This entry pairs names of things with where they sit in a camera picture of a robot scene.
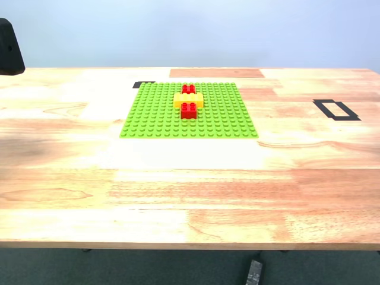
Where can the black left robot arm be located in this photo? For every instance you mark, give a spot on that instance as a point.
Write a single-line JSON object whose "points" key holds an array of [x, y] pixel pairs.
{"points": [[9, 50]]}

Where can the green studded baseplate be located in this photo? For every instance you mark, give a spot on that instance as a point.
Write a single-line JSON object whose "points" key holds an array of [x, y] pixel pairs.
{"points": [[222, 118]]}

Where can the black tape corner marker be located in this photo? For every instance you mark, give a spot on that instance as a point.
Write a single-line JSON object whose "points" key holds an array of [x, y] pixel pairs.
{"points": [[137, 85]]}

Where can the red four-stud brick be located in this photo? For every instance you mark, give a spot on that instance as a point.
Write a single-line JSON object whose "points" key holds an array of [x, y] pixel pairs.
{"points": [[189, 112], [188, 89]]}

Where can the yellow eight-stud brick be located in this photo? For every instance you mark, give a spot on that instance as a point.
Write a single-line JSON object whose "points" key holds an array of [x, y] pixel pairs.
{"points": [[190, 99]]}

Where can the grey metal table leg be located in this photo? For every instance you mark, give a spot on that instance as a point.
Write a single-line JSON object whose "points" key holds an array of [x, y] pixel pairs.
{"points": [[254, 273]]}

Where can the black tape rectangle outline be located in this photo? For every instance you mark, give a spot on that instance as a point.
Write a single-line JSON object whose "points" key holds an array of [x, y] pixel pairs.
{"points": [[325, 110]]}

